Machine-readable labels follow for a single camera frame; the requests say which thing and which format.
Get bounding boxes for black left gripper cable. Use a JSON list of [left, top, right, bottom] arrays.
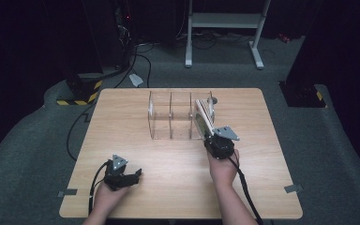
[[87, 160, 111, 217]]

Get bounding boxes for clear acrylic book rack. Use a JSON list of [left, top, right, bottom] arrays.
[[147, 90, 216, 141]]

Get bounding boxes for white metal stand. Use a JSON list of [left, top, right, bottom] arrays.
[[184, 0, 272, 70]]

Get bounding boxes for grey tape piece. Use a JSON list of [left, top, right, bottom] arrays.
[[57, 188, 79, 198], [283, 184, 304, 194]]

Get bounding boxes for black yellow striped base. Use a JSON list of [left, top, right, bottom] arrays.
[[55, 72, 104, 107]]

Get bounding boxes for long black floor cable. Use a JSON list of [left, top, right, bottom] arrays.
[[66, 52, 139, 162]]

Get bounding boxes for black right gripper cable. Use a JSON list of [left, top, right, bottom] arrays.
[[228, 157, 265, 225]]

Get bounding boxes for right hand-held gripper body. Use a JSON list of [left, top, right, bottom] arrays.
[[203, 125, 241, 160]]

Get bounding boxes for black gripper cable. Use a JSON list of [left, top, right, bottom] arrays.
[[87, 160, 111, 217], [228, 157, 265, 225]]

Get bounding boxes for black base with yellow mark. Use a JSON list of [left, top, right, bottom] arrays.
[[278, 81, 328, 109]]

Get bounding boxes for white power adapter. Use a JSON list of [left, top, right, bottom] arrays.
[[127, 72, 144, 88]]

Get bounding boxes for dark equipment rack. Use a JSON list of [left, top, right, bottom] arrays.
[[82, 0, 135, 71]]

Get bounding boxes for person's left hand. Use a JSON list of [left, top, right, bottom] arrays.
[[93, 181, 131, 214]]

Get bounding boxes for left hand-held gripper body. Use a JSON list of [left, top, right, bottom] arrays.
[[103, 153, 133, 192]]

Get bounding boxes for small red object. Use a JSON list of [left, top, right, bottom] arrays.
[[277, 33, 292, 44]]

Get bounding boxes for person's right hand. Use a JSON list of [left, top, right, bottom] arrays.
[[207, 148, 241, 188]]

